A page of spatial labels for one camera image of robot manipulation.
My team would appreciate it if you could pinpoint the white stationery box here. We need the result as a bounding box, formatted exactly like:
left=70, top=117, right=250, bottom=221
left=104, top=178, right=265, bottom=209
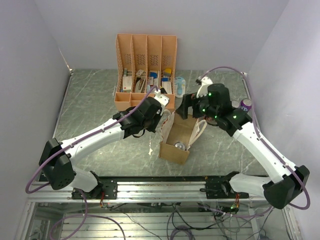
left=122, top=75, right=132, bottom=93

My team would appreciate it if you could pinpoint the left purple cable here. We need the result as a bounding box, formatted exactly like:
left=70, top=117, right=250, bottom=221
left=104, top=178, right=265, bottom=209
left=25, top=85, right=159, bottom=195

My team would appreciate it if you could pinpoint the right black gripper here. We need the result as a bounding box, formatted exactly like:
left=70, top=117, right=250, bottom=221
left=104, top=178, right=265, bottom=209
left=176, top=90, right=219, bottom=120

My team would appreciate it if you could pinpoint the blue packaged razor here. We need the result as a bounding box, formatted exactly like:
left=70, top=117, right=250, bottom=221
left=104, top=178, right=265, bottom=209
left=174, top=76, right=186, bottom=98

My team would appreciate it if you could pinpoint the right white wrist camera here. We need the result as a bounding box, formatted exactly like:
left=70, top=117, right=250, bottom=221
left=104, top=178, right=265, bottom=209
left=196, top=76, right=213, bottom=99

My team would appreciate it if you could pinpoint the purple Fanta can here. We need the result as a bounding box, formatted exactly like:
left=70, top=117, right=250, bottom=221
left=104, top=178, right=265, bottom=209
left=174, top=141, right=187, bottom=151
left=239, top=98, right=252, bottom=113
left=231, top=100, right=241, bottom=109

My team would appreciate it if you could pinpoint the peach plastic file organizer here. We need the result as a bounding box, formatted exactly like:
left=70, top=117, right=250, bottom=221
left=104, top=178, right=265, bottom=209
left=114, top=33, right=178, bottom=112

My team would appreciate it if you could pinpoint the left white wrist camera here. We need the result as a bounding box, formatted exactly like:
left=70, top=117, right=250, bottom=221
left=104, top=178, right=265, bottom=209
left=154, top=90, right=170, bottom=109

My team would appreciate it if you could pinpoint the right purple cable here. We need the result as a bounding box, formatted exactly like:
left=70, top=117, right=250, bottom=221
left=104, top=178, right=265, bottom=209
left=195, top=66, right=311, bottom=210

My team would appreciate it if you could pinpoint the purple cable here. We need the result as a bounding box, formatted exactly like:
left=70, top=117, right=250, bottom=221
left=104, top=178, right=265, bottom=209
left=195, top=66, right=311, bottom=210
left=25, top=85, right=159, bottom=195

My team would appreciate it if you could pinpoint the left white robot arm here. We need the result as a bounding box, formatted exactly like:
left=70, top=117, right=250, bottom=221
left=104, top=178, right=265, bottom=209
left=40, top=94, right=169, bottom=199

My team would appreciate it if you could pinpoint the small white card box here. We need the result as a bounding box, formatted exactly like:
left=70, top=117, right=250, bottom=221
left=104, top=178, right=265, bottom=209
left=161, top=81, right=173, bottom=94

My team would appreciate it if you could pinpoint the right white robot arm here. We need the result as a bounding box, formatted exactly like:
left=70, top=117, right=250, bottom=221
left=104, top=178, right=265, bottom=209
left=175, top=83, right=310, bottom=210

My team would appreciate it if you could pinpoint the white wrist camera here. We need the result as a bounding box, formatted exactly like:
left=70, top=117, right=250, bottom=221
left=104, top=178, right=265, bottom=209
left=154, top=90, right=170, bottom=109
left=196, top=76, right=213, bottom=99

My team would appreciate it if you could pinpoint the aluminium mounting rail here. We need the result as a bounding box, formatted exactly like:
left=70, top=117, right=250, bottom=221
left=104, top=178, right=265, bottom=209
left=23, top=176, right=291, bottom=203

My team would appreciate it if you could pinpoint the patterned canvas tote bag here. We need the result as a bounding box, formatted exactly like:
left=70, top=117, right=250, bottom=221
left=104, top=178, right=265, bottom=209
left=158, top=110, right=207, bottom=165

